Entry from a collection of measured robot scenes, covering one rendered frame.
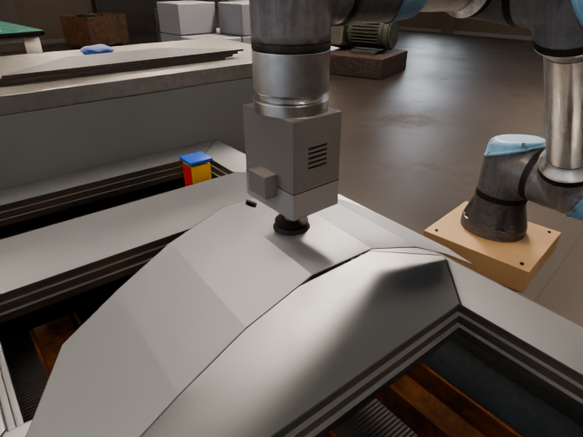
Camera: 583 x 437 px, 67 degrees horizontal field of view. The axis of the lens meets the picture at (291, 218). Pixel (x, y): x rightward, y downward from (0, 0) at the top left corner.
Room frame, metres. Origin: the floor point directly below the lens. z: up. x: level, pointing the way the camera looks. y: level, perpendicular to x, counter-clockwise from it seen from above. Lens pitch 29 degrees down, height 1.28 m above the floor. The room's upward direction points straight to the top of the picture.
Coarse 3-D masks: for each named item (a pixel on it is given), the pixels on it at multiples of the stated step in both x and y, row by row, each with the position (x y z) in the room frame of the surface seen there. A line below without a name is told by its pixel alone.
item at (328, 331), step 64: (64, 192) 0.90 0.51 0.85; (128, 256) 0.65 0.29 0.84; (384, 256) 0.63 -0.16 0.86; (0, 320) 0.51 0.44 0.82; (320, 320) 0.47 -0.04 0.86; (384, 320) 0.47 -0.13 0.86; (448, 320) 0.48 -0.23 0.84; (0, 384) 0.37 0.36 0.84; (192, 384) 0.36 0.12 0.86; (256, 384) 0.36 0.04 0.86; (320, 384) 0.36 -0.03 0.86; (384, 384) 0.38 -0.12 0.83; (576, 384) 0.37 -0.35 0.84
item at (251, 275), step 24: (216, 216) 0.48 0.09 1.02; (192, 240) 0.44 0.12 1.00; (216, 240) 0.43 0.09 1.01; (240, 240) 0.42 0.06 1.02; (264, 240) 0.41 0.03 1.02; (192, 264) 0.40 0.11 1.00; (216, 264) 0.39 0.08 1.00; (240, 264) 0.38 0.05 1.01; (264, 264) 0.38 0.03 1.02; (288, 264) 0.37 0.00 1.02; (216, 288) 0.36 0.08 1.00; (240, 288) 0.35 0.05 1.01; (264, 288) 0.34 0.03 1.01; (288, 288) 0.34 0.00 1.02; (240, 312) 0.32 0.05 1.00; (264, 312) 0.31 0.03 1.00
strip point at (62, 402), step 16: (64, 352) 0.35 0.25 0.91; (64, 368) 0.34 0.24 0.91; (48, 384) 0.32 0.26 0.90; (64, 384) 0.32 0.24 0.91; (48, 400) 0.31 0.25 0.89; (64, 400) 0.30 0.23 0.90; (80, 400) 0.29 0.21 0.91; (48, 416) 0.29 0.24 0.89; (64, 416) 0.28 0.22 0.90; (80, 416) 0.28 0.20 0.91; (32, 432) 0.28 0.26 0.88; (48, 432) 0.27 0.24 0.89; (64, 432) 0.27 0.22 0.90; (80, 432) 0.26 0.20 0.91
